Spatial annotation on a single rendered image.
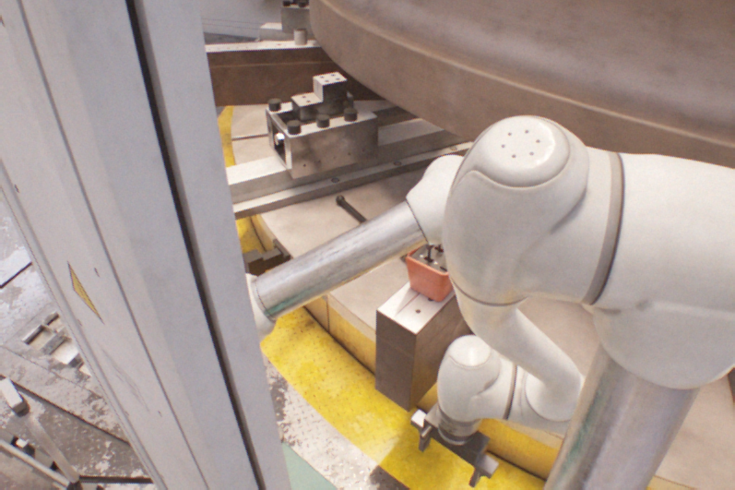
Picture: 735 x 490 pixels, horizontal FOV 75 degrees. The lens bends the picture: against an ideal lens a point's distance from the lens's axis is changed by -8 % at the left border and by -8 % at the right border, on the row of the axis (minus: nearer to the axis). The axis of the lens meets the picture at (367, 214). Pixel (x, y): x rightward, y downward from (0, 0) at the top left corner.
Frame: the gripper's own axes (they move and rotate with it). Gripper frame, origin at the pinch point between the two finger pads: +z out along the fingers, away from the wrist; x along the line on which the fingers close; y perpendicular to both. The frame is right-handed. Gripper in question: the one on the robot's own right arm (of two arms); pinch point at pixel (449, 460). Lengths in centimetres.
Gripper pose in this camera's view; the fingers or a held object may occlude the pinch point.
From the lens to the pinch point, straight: 122.5
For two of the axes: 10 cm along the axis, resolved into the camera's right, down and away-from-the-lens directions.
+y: -6.5, 4.5, -6.1
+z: 0.0, 8.0, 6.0
